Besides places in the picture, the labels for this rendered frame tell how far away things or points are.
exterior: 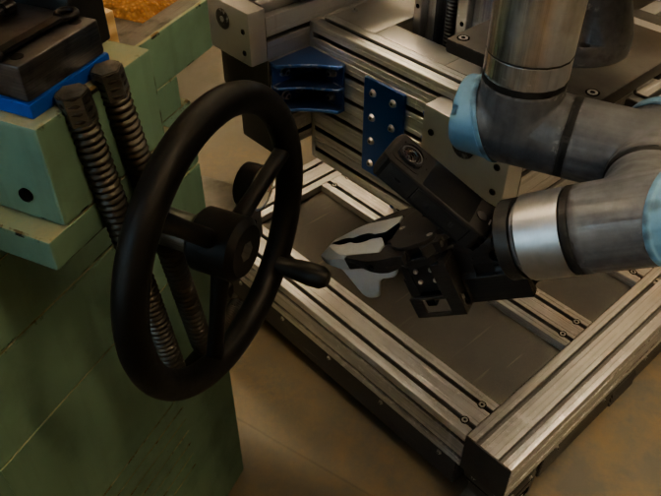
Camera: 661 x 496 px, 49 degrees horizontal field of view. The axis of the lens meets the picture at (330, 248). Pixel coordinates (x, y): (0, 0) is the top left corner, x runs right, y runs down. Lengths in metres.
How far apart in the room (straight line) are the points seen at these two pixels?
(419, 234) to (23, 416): 0.44
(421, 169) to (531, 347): 0.81
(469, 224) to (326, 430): 0.92
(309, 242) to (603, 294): 0.61
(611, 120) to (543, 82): 0.07
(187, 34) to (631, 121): 0.48
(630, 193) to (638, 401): 1.11
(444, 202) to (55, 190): 0.31
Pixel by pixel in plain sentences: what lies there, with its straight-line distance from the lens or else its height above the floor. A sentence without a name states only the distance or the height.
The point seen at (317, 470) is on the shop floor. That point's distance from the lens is 1.45.
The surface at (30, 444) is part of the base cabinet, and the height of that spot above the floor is 0.58.
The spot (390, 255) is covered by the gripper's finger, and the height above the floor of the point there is 0.80.
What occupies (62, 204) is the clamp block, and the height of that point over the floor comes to 0.89.
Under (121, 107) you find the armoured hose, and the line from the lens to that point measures 0.60.
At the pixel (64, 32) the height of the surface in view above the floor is 1.00.
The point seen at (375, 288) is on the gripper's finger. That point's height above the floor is 0.73.
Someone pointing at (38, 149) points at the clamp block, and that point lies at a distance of 0.57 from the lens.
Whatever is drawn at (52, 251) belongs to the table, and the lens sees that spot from 0.60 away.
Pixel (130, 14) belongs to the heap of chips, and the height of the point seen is 0.91.
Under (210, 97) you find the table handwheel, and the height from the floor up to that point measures 0.95.
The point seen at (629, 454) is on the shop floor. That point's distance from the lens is 1.58.
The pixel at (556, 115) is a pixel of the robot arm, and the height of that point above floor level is 0.90.
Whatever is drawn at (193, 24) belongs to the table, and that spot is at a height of 0.88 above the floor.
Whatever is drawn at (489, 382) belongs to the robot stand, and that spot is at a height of 0.21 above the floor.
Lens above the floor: 1.23
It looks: 41 degrees down
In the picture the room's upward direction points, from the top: straight up
